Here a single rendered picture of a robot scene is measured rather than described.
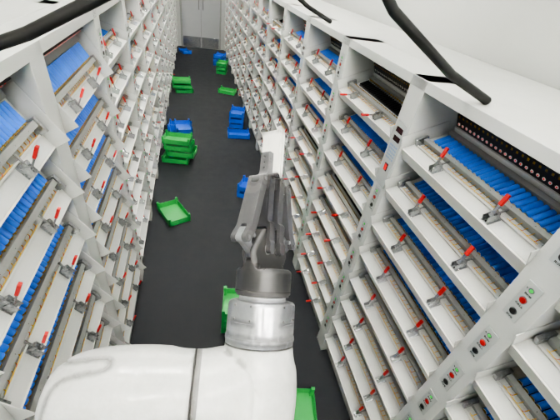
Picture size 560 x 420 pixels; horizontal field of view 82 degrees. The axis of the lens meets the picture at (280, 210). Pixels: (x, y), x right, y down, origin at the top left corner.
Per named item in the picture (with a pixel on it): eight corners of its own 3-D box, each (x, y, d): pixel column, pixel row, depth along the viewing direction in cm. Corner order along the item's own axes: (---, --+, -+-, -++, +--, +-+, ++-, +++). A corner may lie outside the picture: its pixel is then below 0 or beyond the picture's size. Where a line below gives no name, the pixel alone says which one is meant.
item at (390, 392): (391, 423, 138) (391, 413, 129) (341, 305, 184) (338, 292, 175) (436, 408, 138) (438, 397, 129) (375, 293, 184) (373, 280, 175)
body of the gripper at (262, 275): (301, 298, 45) (304, 233, 47) (268, 302, 38) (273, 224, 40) (257, 293, 49) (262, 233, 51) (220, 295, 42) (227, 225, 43)
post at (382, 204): (321, 350, 212) (428, 82, 109) (317, 337, 219) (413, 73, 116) (348, 346, 217) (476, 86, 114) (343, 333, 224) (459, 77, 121)
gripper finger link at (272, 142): (262, 178, 47) (259, 177, 47) (266, 134, 49) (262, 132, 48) (279, 177, 46) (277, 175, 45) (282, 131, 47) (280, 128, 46)
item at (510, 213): (522, 276, 81) (537, 240, 72) (402, 157, 127) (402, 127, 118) (597, 250, 81) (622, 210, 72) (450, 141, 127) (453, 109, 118)
